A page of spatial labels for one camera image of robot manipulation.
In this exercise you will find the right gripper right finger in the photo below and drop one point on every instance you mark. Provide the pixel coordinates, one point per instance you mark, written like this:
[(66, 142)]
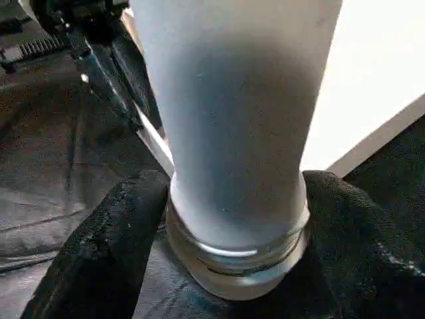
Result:
[(362, 252)]

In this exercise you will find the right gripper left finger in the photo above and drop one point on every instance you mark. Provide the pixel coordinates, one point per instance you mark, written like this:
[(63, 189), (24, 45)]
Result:
[(99, 252)]

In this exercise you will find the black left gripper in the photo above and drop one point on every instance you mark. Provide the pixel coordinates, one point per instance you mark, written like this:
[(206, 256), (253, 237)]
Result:
[(83, 16)]

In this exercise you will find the white plastic table leg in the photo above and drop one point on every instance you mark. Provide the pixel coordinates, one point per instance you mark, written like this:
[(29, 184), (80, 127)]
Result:
[(232, 116)]

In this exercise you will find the white plastic table top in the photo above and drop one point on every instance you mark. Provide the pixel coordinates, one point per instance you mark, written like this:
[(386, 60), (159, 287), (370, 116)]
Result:
[(365, 66)]

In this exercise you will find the black mat cloth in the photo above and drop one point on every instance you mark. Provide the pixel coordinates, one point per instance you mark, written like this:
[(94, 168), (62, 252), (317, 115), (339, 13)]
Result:
[(50, 166)]

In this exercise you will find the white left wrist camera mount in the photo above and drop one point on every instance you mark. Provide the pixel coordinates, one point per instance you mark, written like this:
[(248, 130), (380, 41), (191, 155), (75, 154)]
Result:
[(28, 6)]

